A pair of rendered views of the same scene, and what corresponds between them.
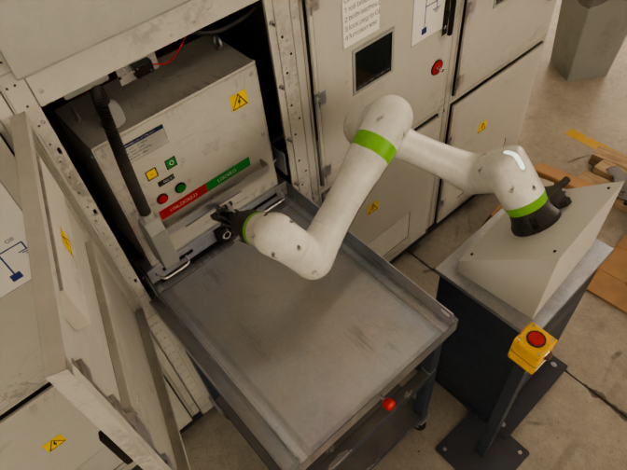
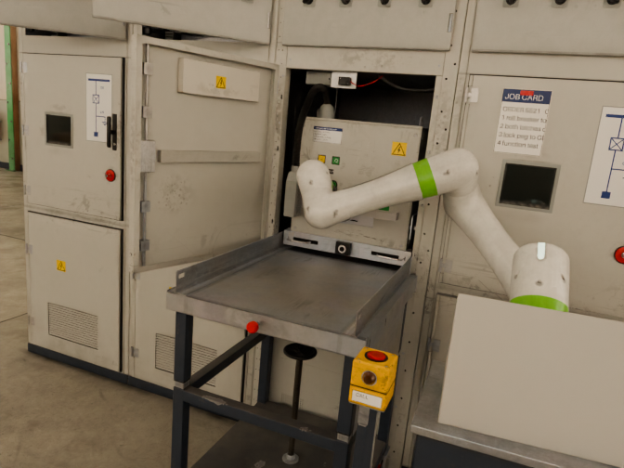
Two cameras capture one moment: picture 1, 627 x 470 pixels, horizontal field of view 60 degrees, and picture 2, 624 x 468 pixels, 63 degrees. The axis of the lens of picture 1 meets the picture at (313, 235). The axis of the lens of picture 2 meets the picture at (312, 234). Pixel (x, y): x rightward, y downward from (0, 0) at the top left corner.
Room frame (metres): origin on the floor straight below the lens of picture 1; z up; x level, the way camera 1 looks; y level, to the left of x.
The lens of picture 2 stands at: (-0.04, -1.28, 1.37)
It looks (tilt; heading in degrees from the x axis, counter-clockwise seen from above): 12 degrees down; 57
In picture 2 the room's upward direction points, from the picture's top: 5 degrees clockwise
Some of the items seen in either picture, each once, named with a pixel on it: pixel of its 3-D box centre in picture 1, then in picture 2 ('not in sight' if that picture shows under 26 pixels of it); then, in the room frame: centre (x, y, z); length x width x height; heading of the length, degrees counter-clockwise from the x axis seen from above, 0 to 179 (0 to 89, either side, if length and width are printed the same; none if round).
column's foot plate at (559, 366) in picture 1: (486, 361); not in sight; (1.00, -0.67, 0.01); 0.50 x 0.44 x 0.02; 37
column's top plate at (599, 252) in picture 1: (523, 260); (519, 415); (1.00, -0.67, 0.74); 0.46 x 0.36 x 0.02; 127
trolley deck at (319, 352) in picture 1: (299, 315); (305, 290); (0.85, 0.07, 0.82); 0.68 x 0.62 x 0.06; 35
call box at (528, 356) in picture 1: (532, 348); (373, 378); (0.64, -0.54, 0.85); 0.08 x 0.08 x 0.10; 35
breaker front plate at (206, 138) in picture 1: (202, 172); (351, 185); (1.17, 0.29, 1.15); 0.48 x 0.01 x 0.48; 125
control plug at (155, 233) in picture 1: (157, 238); (293, 193); (0.99, 0.43, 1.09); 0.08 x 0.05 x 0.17; 35
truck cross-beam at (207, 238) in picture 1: (217, 226); (345, 246); (1.18, 0.30, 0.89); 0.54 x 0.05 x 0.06; 125
